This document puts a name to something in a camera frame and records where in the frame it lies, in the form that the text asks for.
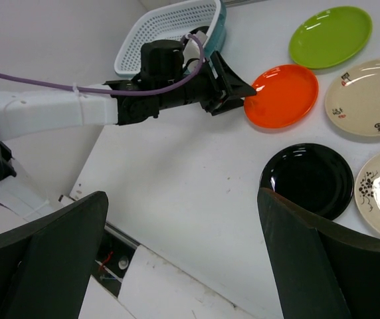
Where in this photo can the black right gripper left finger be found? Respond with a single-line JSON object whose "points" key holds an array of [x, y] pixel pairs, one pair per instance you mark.
{"points": [[45, 265]]}

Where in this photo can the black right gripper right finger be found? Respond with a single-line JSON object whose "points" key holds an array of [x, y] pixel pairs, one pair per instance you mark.
{"points": [[321, 269]]}

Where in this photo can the orange plate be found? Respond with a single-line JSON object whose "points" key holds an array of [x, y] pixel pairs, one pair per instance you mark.
{"points": [[284, 95]]}

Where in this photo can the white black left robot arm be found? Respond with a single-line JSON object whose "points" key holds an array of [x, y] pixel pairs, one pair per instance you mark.
{"points": [[166, 80]]}

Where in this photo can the green plate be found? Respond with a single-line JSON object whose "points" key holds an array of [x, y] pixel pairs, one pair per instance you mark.
{"points": [[330, 37]]}

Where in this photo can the beige plate with symbols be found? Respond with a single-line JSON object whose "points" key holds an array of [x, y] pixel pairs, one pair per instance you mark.
{"points": [[352, 101]]}

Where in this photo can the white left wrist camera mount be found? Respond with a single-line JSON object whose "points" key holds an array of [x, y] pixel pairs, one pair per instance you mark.
{"points": [[191, 52]]}

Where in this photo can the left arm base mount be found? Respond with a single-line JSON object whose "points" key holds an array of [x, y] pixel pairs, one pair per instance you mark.
{"points": [[110, 256]]}

